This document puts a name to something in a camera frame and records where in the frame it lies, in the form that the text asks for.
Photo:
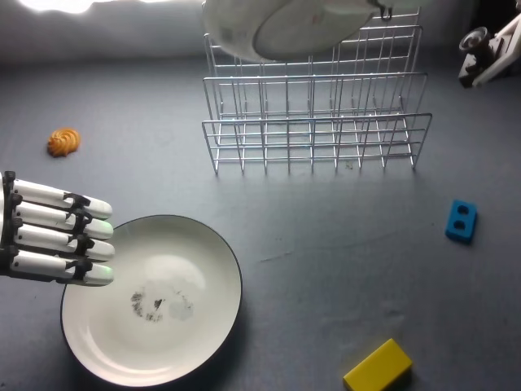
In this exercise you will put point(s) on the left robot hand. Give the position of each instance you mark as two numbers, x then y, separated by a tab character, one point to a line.
40	236

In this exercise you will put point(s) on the white plate with black rim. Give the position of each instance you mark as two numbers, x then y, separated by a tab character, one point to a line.
285	32
163	260

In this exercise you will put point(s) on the orange swirl cookie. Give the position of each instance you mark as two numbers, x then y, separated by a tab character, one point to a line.
63	142

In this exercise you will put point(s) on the yellow rectangular block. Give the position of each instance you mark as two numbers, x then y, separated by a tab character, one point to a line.
378	366

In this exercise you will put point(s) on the blue block with two holes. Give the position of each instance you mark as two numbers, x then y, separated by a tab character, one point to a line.
454	232

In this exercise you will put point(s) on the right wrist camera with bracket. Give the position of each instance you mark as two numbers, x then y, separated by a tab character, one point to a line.
500	61

